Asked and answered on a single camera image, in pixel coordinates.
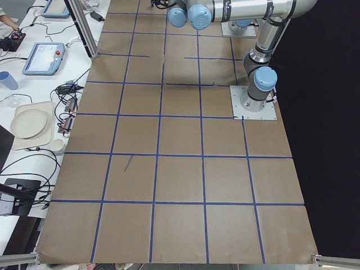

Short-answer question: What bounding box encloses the black power adapter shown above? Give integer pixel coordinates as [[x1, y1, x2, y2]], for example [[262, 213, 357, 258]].
[[90, 12, 105, 22]]

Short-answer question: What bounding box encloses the black joystick controller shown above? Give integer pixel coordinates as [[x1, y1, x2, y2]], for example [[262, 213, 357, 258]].
[[0, 33, 26, 52]]

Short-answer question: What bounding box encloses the blue plastic cup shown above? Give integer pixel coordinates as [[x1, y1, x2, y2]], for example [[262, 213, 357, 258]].
[[0, 71, 19, 90]]

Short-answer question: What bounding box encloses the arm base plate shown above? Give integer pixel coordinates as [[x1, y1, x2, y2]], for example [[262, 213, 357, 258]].
[[221, 19, 256, 38], [230, 85, 277, 120]]

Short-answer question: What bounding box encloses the black monitor with stand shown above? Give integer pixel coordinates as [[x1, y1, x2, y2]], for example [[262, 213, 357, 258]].
[[1, 126, 41, 216]]

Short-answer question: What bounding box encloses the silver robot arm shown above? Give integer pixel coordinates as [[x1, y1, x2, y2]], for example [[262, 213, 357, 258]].
[[154, 0, 316, 111]]

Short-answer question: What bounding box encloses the beige rectangular tray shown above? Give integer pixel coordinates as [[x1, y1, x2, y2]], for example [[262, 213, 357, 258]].
[[12, 101, 53, 150]]

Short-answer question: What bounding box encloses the near teach pendant tablet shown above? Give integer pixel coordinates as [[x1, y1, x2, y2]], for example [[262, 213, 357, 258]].
[[22, 42, 65, 75]]

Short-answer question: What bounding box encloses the lower orange circuit board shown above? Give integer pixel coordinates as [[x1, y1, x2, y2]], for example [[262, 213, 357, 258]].
[[57, 117, 73, 134]]

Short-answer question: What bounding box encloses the teach pendant tablet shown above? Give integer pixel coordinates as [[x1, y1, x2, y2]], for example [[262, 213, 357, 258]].
[[22, 42, 65, 75], [42, 0, 70, 19]]

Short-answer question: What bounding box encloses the beige round plate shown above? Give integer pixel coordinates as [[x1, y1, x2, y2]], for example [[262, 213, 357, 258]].
[[10, 109, 47, 138]]

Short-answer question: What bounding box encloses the orange circuit board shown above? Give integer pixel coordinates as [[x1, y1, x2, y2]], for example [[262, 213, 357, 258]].
[[64, 97, 78, 113], [57, 117, 73, 134]]

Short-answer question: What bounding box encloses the far teach pendant tablet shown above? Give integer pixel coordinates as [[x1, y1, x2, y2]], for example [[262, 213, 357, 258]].
[[42, 0, 70, 19]]

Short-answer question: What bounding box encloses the white paper cup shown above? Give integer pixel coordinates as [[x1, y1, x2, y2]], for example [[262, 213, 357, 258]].
[[50, 139, 66, 155]]

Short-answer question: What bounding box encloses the upper orange circuit board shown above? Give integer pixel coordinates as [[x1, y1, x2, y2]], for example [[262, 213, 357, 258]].
[[64, 97, 78, 113]]

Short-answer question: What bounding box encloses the aluminium frame post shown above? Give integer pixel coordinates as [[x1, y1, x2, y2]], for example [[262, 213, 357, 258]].
[[64, 0, 98, 59]]

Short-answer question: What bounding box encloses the person forearm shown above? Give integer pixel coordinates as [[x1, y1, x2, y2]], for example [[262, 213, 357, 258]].
[[0, 14, 19, 30]]

